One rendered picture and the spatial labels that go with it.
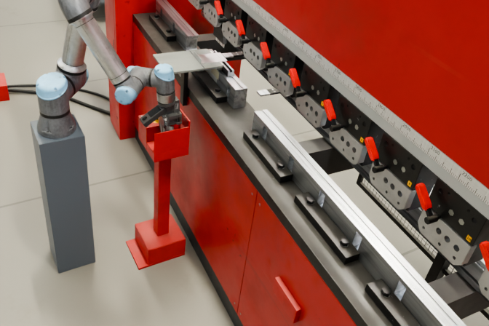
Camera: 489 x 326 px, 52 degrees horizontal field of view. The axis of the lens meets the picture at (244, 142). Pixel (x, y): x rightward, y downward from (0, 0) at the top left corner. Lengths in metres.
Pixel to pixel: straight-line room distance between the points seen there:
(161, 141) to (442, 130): 1.26
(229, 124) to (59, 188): 0.78
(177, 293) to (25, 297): 0.69
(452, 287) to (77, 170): 1.52
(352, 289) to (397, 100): 0.57
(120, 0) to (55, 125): 1.09
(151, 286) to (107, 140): 1.24
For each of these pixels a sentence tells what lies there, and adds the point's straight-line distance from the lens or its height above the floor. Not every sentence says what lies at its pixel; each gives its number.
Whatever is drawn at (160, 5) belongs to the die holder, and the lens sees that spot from 2.96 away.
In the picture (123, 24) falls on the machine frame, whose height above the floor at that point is 0.81.
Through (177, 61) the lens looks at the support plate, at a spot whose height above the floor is 1.00.
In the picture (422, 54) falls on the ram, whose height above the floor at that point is 1.56.
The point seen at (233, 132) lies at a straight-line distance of 2.05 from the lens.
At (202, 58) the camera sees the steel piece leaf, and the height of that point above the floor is 1.00.
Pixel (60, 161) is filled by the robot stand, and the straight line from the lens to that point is 2.23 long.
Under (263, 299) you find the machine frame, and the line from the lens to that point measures 2.07.
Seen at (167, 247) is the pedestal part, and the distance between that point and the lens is 2.61.
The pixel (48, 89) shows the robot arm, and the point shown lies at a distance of 2.09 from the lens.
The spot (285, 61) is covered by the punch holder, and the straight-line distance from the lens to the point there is 1.75.
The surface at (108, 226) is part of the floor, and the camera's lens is 2.87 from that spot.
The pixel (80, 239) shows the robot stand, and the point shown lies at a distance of 2.56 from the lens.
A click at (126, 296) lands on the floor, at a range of 2.56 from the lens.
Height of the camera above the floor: 2.03
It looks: 35 degrees down
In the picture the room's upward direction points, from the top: 8 degrees clockwise
